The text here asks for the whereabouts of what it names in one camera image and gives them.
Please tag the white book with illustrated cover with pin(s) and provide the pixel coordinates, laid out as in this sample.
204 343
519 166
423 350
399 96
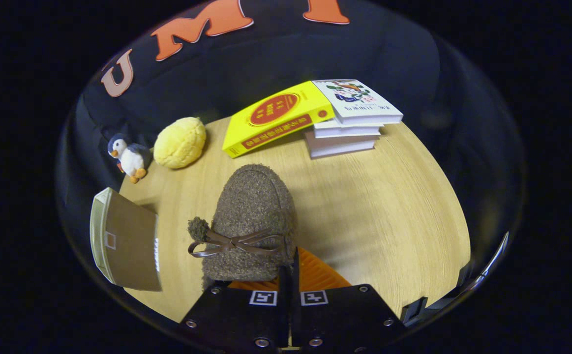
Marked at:
359 103

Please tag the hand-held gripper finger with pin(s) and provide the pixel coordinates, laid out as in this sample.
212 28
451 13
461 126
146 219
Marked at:
285 285
296 280

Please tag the penguin plush toy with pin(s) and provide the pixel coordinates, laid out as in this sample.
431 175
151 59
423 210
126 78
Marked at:
129 160

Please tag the brown storage box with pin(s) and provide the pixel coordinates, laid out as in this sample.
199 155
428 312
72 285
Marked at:
131 246

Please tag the plain white book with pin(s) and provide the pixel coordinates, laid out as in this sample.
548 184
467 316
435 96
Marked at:
347 131

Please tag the yellow bun-shaped plush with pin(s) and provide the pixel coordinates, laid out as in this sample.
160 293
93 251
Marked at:
180 142

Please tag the brown fuzzy shoe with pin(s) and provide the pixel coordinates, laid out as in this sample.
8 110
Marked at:
254 201

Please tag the yellow book with red circle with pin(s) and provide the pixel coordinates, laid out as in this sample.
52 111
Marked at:
276 118

